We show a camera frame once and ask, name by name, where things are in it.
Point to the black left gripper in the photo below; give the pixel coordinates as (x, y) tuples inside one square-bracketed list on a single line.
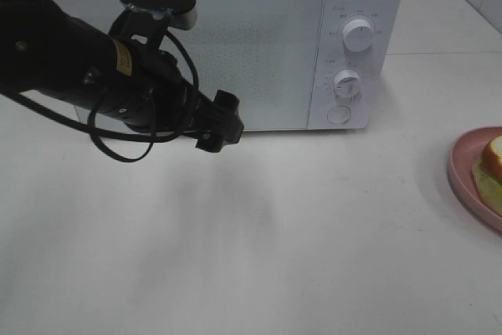
[(160, 96)]

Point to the white microwave door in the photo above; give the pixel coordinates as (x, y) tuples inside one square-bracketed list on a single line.
[(262, 51)]

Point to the round door release button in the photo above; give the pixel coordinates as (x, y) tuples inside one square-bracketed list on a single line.
[(338, 115)]

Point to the white timer knob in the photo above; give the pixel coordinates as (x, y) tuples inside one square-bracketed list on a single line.
[(347, 83)]

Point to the pink round plate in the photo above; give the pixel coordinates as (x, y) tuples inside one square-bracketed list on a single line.
[(464, 152)]

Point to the white bread sandwich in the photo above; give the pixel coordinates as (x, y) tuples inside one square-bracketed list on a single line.
[(486, 173)]

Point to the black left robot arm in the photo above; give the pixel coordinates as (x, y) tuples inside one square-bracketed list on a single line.
[(118, 85)]

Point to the upper white power knob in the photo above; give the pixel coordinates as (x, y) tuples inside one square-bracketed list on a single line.
[(357, 34)]

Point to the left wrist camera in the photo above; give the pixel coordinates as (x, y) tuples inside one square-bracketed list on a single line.
[(183, 13)]

